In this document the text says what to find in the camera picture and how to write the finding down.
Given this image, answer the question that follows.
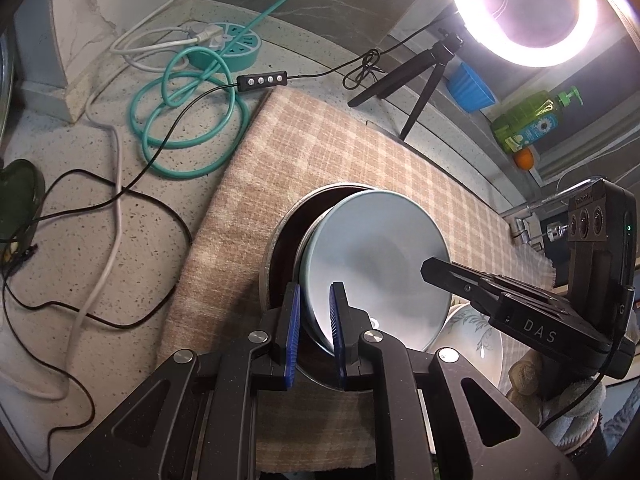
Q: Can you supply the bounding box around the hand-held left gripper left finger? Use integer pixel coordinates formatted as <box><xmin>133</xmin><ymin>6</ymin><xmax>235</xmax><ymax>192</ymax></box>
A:
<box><xmin>52</xmin><ymin>282</ymin><xmax>302</xmax><ymax>480</ymax></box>

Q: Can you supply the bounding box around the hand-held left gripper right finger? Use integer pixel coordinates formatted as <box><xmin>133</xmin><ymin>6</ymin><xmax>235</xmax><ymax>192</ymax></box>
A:
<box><xmin>328</xmin><ymin>282</ymin><xmax>581</xmax><ymax>480</ymax></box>

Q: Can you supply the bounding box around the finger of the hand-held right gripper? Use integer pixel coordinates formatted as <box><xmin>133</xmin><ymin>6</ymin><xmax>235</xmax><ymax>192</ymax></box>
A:
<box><xmin>421</xmin><ymin>256</ymin><xmax>503</xmax><ymax>323</ymax></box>

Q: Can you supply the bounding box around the large white leaf-print plate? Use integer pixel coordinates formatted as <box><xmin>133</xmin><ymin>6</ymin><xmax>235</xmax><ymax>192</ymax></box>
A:
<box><xmin>432</xmin><ymin>305</ymin><xmax>504</xmax><ymax>388</ymax></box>

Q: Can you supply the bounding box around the pale blue bowl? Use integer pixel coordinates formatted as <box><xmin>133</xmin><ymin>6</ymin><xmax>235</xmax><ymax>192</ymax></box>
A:
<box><xmin>299</xmin><ymin>189</ymin><xmax>451</xmax><ymax>357</ymax></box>

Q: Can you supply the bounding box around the dark metal bowl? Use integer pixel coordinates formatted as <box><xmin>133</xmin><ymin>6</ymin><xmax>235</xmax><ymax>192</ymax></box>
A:
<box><xmin>260</xmin><ymin>182</ymin><xmax>381</xmax><ymax>393</ymax></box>

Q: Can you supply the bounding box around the person's right hand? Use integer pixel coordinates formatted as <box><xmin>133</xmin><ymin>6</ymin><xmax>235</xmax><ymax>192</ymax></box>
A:
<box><xmin>509</xmin><ymin>350</ymin><xmax>606</xmax><ymax>441</ymax></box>

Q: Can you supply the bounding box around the chrome faucet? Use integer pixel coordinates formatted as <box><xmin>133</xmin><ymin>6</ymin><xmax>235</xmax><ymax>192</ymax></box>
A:
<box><xmin>500</xmin><ymin>175</ymin><xmax>601</xmax><ymax>246</ymax></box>

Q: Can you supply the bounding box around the green dish soap bottle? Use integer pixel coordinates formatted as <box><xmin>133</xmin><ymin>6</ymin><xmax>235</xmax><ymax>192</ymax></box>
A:
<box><xmin>490</xmin><ymin>85</ymin><xmax>583</xmax><ymax>153</ymax></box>

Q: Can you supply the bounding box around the blue ribbed cup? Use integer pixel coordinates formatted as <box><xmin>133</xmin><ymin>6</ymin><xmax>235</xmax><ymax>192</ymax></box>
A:
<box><xmin>447</xmin><ymin>62</ymin><xmax>496</xmax><ymax>113</ymax></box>

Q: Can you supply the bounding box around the beige checked cloth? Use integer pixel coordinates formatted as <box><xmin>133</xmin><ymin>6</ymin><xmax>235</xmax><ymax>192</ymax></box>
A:
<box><xmin>162</xmin><ymin>91</ymin><xmax>556</xmax><ymax>476</ymax></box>

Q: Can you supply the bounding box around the black mini tripod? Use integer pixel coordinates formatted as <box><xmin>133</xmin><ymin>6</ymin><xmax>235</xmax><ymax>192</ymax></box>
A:
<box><xmin>347</xmin><ymin>30</ymin><xmax>463</xmax><ymax>142</ymax></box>

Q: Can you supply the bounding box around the teal round power strip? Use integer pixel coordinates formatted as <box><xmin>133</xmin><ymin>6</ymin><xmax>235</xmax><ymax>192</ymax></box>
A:
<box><xmin>187</xmin><ymin>22</ymin><xmax>262</xmax><ymax>71</ymax></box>

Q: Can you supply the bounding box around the dark green dish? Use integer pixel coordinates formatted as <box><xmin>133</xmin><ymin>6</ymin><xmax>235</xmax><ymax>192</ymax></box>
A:
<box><xmin>0</xmin><ymin>159</ymin><xmax>47</xmax><ymax>261</ymax></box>

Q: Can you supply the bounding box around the glass pot lid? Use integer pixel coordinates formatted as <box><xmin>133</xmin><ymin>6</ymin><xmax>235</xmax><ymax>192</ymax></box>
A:
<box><xmin>0</xmin><ymin>35</ymin><xmax>15</xmax><ymax>151</ymax></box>

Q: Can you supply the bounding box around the thin black adapter cable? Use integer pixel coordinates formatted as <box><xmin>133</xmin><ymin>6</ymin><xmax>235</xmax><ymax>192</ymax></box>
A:
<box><xmin>0</xmin><ymin>169</ymin><xmax>193</xmax><ymax>471</ymax></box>

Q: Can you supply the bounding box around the white power cable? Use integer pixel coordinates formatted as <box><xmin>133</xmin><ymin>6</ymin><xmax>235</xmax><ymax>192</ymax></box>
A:
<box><xmin>0</xmin><ymin>0</ymin><xmax>226</xmax><ymax>401</ymax></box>

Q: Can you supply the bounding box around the black light cable with remote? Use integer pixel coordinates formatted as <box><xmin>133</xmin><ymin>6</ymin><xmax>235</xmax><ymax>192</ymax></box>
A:
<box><xmin>120</xmin><ymin>10</ymin><xmax>456</xmax><ymax>196</ymax></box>

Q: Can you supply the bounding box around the white ring light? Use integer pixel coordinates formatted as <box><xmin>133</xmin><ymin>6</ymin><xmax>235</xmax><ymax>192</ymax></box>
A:
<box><xmin>448</xmin><ymin>0</ymin><xmax>598</xmax><ymax>68</ymax></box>

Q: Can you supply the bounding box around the teal power cable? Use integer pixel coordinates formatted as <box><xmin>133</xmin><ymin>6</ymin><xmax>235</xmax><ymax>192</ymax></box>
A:
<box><xmin>129</xmin><ymin>0</ymin><xmax>341</xmax><ymax>181</ymax></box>

